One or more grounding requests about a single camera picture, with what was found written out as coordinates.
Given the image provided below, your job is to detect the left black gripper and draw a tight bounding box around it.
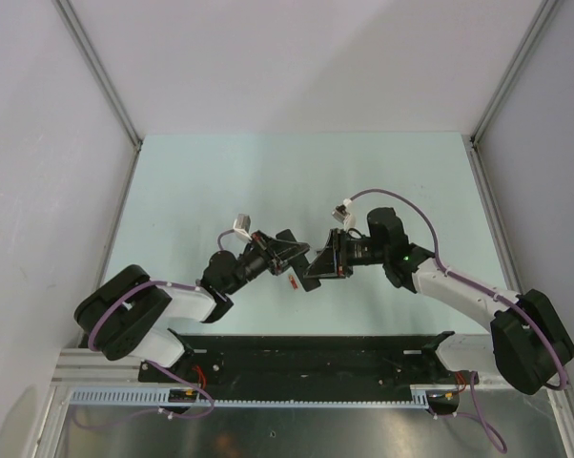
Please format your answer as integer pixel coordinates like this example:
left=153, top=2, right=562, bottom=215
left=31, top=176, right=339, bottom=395
left=225, top=229, right=308, bottom=295

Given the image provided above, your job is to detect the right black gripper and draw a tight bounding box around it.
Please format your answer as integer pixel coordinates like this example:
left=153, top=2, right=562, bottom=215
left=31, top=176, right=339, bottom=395
left=303, top=229, right=387, bottom=281

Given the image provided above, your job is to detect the black remote control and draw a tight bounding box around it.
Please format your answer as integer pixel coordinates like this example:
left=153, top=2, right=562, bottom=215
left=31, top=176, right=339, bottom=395
left=276, top=229, right=321, bottom=292

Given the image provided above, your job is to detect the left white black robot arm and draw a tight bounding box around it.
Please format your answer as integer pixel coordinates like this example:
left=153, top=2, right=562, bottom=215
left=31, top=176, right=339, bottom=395
left=73, top=230, right=310, bottom=382

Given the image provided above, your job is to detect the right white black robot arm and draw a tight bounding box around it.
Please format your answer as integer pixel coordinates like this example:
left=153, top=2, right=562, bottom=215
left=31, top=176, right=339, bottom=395
left=304, top=207, right=574, bottom=395

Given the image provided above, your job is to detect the red battery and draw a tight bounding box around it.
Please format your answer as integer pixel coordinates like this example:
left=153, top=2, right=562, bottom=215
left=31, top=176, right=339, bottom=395
left=288, top=274, right=298, bottom=290

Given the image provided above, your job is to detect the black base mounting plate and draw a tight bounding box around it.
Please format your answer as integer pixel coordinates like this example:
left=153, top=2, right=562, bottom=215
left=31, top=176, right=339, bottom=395
left=76, top=333, right=479, bottom=388

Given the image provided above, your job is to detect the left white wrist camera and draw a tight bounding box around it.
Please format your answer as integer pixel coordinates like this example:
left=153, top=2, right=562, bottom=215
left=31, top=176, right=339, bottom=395
left=233, top=214, right=251, bottom=242

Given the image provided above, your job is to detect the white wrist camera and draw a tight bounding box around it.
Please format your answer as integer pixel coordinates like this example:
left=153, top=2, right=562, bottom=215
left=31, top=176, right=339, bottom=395
left=332, top=198, right=357, bottom=230
left=233, top=214, right=251, bottom=242

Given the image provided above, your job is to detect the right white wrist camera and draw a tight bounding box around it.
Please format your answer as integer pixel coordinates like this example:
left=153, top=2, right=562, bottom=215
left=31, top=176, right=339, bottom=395
left=332, top=198, right=357, bottom=230

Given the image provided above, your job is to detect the right aluminium frame post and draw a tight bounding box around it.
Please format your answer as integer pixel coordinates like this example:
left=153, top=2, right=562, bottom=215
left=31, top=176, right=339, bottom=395
left=469, top=0, right=561, bottom=144

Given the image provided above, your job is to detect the aluminium frame post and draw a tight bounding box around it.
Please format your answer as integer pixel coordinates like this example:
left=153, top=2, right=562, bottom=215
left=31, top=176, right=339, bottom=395
left=51, top=0, right=143, bottom=150
left=469, top=0, right=561, bottom=144

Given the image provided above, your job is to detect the grey slotted cable duct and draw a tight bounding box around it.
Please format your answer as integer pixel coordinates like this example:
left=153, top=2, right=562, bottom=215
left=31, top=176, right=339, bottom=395
left=62, top=385, right=460, bottom=410

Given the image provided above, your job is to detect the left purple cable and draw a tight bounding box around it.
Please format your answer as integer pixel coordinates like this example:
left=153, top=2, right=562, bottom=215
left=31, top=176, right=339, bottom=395
left=72, top=228, right=240, bottom=428

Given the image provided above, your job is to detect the left aluminium frame post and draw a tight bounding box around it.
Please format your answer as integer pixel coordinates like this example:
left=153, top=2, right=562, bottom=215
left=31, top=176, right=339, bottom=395
left=51, top=0, right=143, bottom=150

